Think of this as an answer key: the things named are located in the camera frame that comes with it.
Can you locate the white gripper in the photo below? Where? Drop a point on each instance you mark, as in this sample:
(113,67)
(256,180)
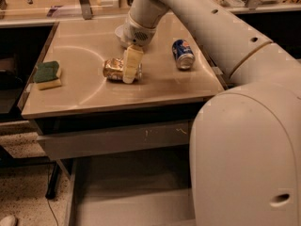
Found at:
(136,34)

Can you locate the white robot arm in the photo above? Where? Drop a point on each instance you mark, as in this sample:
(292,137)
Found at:
(245,143)

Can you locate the blue pepsi can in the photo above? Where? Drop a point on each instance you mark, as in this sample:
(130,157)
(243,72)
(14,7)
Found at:
(183,55)

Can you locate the grey top drawer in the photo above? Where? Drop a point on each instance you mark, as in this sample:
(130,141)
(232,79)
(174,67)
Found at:
(115,140)

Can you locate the open grey middle drawer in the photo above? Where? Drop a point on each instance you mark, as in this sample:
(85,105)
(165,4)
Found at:
(141,188)

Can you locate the white ceramic bowl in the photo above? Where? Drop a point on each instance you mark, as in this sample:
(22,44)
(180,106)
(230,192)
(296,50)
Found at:
(118,35)

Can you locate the green and yellow sponge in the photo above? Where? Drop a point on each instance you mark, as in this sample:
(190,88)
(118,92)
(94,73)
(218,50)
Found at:
(47,75)

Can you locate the white shoe tip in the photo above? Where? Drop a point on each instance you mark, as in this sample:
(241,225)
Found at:
(8,221)

